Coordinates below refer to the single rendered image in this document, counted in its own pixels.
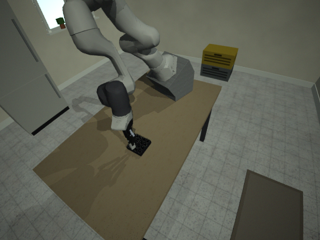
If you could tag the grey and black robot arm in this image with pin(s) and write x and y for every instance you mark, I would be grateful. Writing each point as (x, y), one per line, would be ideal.
(139, 40)

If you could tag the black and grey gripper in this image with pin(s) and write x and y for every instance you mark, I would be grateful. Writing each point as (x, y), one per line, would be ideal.
(129, 135)

